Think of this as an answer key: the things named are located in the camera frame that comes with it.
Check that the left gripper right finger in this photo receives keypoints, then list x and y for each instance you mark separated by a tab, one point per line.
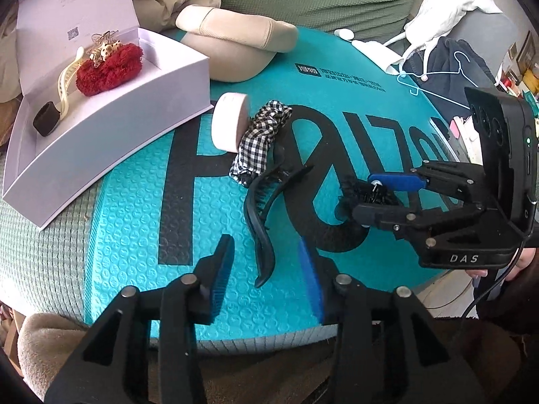
386	349

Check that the pink round compact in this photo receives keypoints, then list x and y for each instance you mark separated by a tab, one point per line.
230	121

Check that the white hoodie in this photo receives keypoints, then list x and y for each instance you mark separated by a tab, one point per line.
435	19

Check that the beige puffer jacket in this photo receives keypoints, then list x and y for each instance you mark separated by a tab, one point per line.
155	15

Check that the black cylindrical cuff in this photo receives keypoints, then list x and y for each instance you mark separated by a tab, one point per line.
46	119

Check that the teal bubble mailer bag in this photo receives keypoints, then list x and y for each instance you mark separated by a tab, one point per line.
166	207

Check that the lilac open gift box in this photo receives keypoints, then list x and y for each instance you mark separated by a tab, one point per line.
44	174

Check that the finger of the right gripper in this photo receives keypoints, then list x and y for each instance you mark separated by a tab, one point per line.
399	181
385	217

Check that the black lace pearl bow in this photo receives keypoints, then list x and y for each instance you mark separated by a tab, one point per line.
356	191

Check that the beige newsboy cap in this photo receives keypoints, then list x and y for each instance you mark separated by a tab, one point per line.
238	46

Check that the gold pearl hair claw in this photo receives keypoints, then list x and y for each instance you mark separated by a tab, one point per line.
104	45

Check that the black white gingham scrunchie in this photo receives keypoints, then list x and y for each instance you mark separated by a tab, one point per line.
252	158

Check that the right hand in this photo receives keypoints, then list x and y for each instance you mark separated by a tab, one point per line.
526	257

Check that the cream plastic hair claw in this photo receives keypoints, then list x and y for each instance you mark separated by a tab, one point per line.
64	81

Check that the white tube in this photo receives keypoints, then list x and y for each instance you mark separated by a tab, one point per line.
382	56

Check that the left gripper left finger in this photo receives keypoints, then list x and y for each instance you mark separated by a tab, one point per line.
111	363

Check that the dark navy garment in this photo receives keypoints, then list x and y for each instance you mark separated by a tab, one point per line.
451	66

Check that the red fuzzy scrunchie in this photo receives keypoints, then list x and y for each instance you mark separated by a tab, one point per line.
121	66

